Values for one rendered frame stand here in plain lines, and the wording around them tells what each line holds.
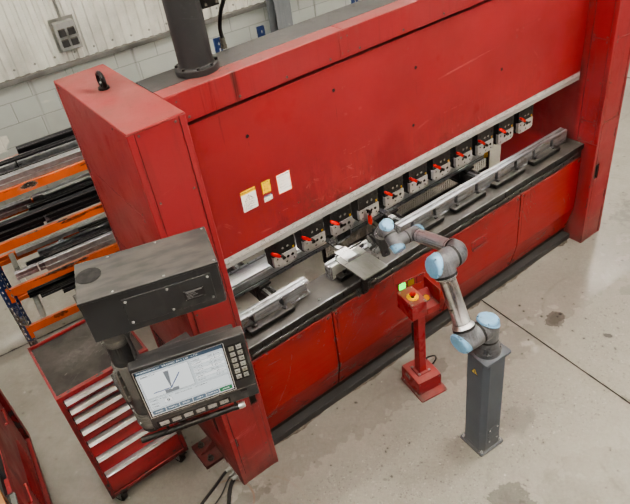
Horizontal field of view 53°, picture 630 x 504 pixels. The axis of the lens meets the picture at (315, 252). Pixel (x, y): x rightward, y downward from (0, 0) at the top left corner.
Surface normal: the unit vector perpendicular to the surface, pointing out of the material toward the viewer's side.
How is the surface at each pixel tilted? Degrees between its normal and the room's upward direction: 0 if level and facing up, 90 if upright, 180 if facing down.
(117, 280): 0
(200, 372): 90
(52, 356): 0
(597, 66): 90
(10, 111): 90
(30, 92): 90
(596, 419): 0
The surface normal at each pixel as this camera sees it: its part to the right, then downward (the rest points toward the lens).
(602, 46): -0.79, 0.44
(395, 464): -0.12, -0.79
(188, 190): 0.60, 0.42
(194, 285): 0.33, 0.54
